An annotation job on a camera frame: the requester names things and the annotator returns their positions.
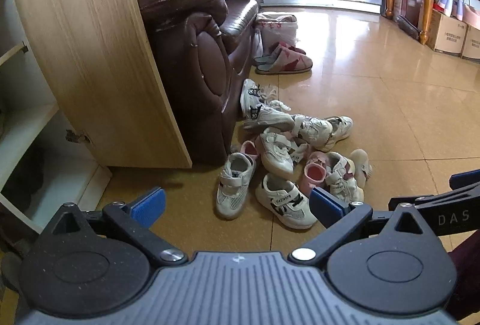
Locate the red white box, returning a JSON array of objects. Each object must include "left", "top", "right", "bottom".
[{"left": 393, "top": 0, "right": 426, "bottom": 26}]

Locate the white velcro shoe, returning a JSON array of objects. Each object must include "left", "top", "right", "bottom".
[
  {"left": 215, "top": 153, "right": 258, "bottom": 219},
  {"left": 259, "top": 127, "right": 296, "bottom": 177}
]

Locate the pink box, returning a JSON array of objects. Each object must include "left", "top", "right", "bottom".
[{"left": 455, "top": 4, "right": 480, "bottom": 29}]

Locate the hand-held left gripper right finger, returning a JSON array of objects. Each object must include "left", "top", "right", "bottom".
[{"left": 288, "top": 186, "right": 429, "bottom": 268}]

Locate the cardboard box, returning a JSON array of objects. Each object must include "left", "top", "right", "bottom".
[
  {"left": 461, "top": 25, "right": 480, "bottom": 64},
  {"left": 427, "top": 8, "right": 468, "bottom": 58}
]

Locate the metal door hinge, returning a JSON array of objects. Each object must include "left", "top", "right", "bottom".
[{"left": 65, "top": 129, "right": 91, "bottom": 145}]

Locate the person's maroon clothing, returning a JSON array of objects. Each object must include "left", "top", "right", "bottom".
[{"left": 447, "top": 235, "right": 480, "bottom": 322}]

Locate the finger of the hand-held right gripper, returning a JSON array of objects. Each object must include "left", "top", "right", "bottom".
[
  {"left": 388, "top": 195, "right": 433, "bottom": 215},
  {"left": 449, "top": 169, "right": 480, "bottom": 193}
]

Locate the white plastic bag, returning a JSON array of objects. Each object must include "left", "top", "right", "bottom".
[{"left": 255, "top": 13, "right": 299, "bottom": 56}]

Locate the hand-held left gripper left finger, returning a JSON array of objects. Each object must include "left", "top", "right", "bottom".
[{"left": 52, "top": 186, "right": 189, "bottom": 268}]

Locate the grey red slipper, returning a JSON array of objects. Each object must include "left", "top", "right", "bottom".
[
  {"left": 253, "top": 42, "right": 307, "bottom": 66},
  {"left": 256, "top": 45, "right": 313, "bottom": 75}
]

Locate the brown leather sofa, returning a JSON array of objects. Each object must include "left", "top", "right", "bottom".
[{"left": 123, "top": 0, "right": 264, "bottom": 166}]

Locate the dark patterned object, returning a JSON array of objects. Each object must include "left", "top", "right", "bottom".
[{"left": 397, "top": 14, "right": 421, "bottom": 41}]

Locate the white shoe cabinet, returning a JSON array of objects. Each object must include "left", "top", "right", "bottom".
[{"left": 0, "top": 0, "right": 113, "bottom": 236}]

